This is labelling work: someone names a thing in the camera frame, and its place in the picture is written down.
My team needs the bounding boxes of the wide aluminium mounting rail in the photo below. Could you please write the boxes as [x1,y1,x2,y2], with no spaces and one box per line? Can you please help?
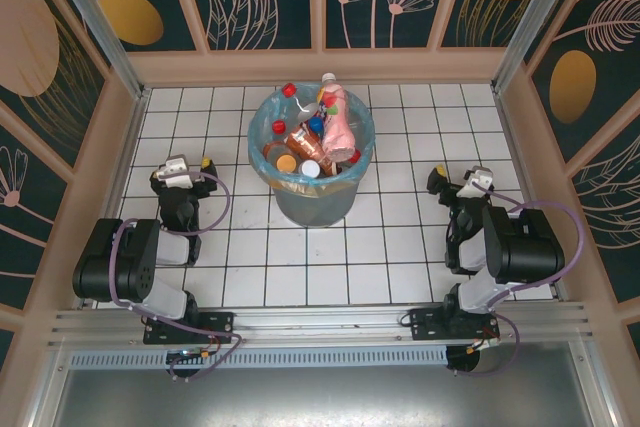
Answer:
[47,302,594,348]

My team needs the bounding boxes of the brown label bottle cream cap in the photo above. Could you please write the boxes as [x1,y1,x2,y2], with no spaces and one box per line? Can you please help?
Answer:
[283,126,334,176]

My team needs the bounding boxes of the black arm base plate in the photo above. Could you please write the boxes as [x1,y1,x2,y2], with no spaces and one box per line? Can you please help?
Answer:
[409,306,501,343]
[143,311,235,346]

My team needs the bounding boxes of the aluminium side rail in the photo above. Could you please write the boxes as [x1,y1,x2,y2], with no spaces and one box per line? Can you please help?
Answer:
[99,88,152,223]
[491,86,574,307]

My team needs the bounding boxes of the aluminium frame post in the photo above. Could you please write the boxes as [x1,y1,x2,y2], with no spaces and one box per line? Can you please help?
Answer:
[39,0,152,99]
[491,0,600,93]

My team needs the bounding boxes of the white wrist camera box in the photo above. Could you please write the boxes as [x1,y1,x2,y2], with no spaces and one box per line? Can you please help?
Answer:
[158,156,191,186]
[457,166,496,198]

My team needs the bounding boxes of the pink plastic bottle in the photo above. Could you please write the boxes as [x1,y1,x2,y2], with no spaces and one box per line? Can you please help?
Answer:
[319,72,359,161]

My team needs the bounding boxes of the grey metal sheet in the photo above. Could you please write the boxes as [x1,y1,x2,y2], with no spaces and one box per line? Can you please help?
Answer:
[47,341,619,427]

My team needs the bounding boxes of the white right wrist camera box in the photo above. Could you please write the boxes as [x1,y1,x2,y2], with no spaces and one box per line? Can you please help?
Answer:
[457,166,496,198]

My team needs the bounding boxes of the blue trash bin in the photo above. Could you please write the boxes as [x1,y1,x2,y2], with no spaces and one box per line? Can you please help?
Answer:
[248,82,376,193]

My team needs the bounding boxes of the black round cable port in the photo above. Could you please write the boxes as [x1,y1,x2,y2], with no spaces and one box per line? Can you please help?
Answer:
[166,350,224,382]
[444,345,482,376]

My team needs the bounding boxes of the slotted grey cable tray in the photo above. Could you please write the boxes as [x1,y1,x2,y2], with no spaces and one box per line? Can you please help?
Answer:
[67,346,450,371]

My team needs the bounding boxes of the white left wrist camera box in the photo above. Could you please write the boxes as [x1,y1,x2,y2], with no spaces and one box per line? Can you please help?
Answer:
[158,156,191,186]

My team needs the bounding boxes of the grey plastic bin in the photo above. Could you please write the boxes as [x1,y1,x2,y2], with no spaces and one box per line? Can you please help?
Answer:
[272,174,359,228]

